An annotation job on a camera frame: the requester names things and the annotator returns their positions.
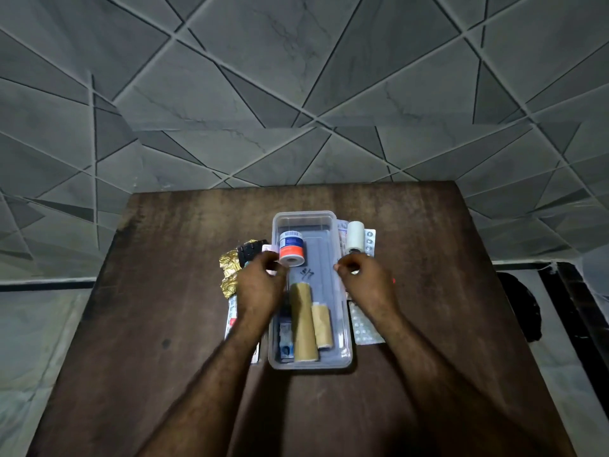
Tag person's left forearm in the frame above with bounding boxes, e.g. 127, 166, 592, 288
137, 315, 281, 457

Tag person's right hand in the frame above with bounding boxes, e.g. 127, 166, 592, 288
333, 253, 400, 329

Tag clear plastic tray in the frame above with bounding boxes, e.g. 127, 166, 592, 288
268, 211, 354, 371

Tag orange and white tape roll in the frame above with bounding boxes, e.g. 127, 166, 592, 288
278, 230, 305, 267

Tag small blue packet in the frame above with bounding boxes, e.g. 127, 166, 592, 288
278, 315, 296, 363

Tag black small device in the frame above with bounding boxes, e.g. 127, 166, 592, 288
236, 240, 268, 268

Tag person's right forearm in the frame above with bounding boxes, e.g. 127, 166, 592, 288
369, 310, 577, 457

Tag silver blister pack red print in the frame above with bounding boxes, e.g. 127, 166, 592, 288
224, 295, 262, 365

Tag person's left hand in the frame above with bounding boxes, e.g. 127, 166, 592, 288
236, 251, 289, 329

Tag large silver pill blister pack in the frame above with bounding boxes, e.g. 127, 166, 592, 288
348, 300, 386, 346

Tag long tan bandage roll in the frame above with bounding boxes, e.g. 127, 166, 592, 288
290, 282, 320, 362

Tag short tan bandage roll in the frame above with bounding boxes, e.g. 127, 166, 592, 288
311, 302, 334, 350

